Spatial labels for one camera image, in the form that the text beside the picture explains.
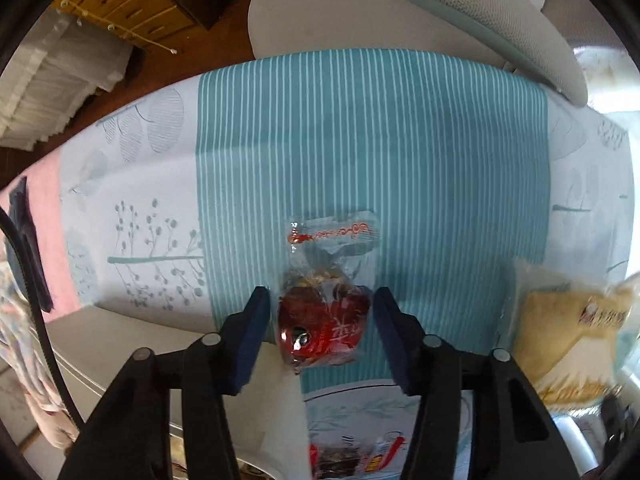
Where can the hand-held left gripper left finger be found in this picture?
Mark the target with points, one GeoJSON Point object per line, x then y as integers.
{"type": "Point", "coordinates": [250, 340]}

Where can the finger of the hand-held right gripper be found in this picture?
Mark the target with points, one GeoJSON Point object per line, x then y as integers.
{"type": "Point", "coordinates": [612, 420]}

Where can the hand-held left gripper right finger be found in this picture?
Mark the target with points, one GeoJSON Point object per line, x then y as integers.
{"type": "Point", "coordinates": [395, 340]}

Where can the red candy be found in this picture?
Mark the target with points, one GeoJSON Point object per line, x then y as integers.
{"type": "Point", "coordinates": [320, 325]}

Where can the yellow bread packet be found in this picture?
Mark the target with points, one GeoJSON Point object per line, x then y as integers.
{"type": "Point", "coordinates": [555, 330]}

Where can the white plastic tray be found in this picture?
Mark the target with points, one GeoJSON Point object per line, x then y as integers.
{"type": "Point", "coordinates": [125, 330]}

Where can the teal striped leaf-print tablecloth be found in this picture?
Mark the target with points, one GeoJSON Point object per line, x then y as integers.
{"type": "Point", "coordinates": [375, 135]}

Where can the floral patterned quilt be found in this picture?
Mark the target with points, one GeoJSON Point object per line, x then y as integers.
{"type": "Point", "coordinates": [30, 370]}

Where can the pink bed blanket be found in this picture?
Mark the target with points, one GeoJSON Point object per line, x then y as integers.
{"type": "Point", "coordinates": [50, 210]}

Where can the dark blue jeans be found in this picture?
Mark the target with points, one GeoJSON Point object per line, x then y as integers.
{"type": "Point", "coordinates": [27, 240]}

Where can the white lace furniture cover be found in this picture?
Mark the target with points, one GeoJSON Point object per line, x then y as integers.
{"type": "Point", "coordinates": [60, 85]}

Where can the grey office chair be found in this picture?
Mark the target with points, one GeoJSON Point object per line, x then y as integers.
{"type": "Point", "coordinates": [400, 5]}

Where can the wooden desk with drawers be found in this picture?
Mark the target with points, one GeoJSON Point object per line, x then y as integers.
{"type": "Point", "coordinates": [130, 0]}

